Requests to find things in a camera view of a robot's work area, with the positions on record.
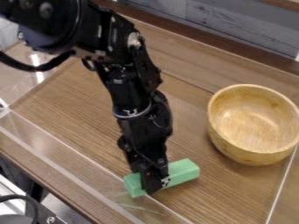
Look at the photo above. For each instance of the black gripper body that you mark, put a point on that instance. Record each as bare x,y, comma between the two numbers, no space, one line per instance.
121,61

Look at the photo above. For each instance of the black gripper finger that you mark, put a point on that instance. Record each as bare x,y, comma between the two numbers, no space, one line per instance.
154,175
137,160

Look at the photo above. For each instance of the green rectangular block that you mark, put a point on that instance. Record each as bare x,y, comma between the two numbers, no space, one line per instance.
183,171

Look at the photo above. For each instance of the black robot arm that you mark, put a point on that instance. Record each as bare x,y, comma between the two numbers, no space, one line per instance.
77,28

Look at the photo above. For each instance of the light wooden bowl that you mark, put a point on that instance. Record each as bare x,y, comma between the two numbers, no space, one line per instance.
253,124

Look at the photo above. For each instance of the black metal base plate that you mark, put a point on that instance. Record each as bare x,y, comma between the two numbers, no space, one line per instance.
47,217

